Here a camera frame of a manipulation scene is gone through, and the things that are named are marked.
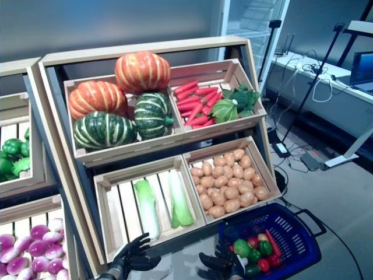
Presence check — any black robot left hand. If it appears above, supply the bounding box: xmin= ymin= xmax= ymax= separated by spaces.
xmin=112 ymin=232 xmax=161 ymax=277

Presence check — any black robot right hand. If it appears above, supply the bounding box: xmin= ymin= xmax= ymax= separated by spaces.
xmin=198 ymin=239 xmax=248 ymax=280

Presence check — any pale green napa cabbage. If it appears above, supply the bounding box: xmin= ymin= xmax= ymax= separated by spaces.
xmin=133 ymin=178 xmax=161 ymax=240
xmin=168 ymin=169 xmax=195 ymax=229

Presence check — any blue plastic shopping basket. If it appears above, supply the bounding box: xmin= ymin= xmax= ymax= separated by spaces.
xmin=217 ymin=203 xmax=327 ymax=274

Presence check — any light green round vegetable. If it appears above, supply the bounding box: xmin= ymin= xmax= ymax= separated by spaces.
xmin=233 ymin=239 xmax=252 ymax=257

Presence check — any dark green cucumber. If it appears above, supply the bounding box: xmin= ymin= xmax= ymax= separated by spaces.
xmin=244 ymin=264 xmax=262 ymax=278

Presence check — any dark green bell pepper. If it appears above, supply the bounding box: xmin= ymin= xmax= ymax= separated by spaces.
xmin=247 ymin=249 xmax=262 ymax=264

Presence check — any red bell pepper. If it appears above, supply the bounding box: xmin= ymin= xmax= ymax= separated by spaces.
xmin=267 ymin=253 xmax=283 ymax=268

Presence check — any slim red carrot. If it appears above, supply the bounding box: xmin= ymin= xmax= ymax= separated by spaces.
xmin=265 ymin=229 xmax=282 ymax=259

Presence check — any dark green striped pumpkin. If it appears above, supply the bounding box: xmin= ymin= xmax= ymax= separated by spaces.
xmin=72 ymin=111 xmax=138 ymax=151
xmin=133 ymin=92 xmax=175 ymax=140

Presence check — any grey box device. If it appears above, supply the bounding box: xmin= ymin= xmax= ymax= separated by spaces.
xmin=300 ymin=151 xmax=326 ymax=172

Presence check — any orange striped pumpkin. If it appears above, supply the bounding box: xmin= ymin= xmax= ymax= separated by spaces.
xmin=68 ymin=80 xmax=128 ymax=120
xmin=114 ymin=51 xmax=171 ymax=95

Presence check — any dark green leafy vegetable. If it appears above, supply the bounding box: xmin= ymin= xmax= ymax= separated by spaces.
xmin=223 ymin=82 xmax=261 ymax=118

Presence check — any white desk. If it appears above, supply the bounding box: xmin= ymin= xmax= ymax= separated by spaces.
xmin=263 ymin=52 xmax=373 ymax=169

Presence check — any large wooden display shelf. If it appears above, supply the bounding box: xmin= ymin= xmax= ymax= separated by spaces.
xmin=27 ymin=35 xmax=276 ymax=277

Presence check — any router with antennas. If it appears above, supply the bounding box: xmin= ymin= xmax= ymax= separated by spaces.
xmin=275 ymin=33 xmax=295 ymax=57

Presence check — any open laptop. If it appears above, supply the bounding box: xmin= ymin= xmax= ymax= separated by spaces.
xmin=349 ymin=51 xmax=373 ymax=93

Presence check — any white glass door refrigerator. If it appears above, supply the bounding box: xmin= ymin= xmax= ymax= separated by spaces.
xmin=220 ymin=0 xmax=291 ymax=94

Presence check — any black sensor on pole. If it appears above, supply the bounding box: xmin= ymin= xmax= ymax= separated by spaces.
xmin=258 ymin=19 xmax=282 ymax=84

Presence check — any black sensor on tripod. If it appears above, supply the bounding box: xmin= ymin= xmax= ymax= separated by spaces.
xmin=281 ymin=22 xmax=346 ymax=145

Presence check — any black floor cable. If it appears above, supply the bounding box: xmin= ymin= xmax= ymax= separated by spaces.
xmin=273 ymin=166 xmax=365 ymax=280

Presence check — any white cable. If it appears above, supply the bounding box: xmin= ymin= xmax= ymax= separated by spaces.
xmin=287 ymin=57 xmax=350 ymax=103

